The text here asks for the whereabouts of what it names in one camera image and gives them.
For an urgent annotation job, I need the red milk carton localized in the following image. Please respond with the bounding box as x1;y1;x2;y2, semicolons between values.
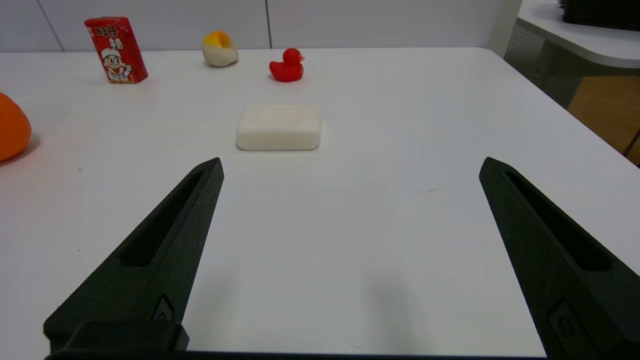
84;16;149;84

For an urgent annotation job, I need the white soap bar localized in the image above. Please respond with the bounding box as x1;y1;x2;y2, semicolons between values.
235;104;322;151

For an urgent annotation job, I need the orange fruit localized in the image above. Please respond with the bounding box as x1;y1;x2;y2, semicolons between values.
0;92;32;163

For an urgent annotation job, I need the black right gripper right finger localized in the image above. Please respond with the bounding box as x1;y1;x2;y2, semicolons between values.
479;157;640;357

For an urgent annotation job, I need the dark wicker basket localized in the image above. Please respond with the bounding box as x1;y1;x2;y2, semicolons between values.
557;0;640;32

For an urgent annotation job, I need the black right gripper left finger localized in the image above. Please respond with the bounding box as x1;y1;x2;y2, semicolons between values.
43;157;225;356

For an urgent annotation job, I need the red rubber duck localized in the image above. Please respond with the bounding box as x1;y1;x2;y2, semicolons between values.
269;47;305;83

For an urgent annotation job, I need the white side table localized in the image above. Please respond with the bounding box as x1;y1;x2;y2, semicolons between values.
504;0;640;111

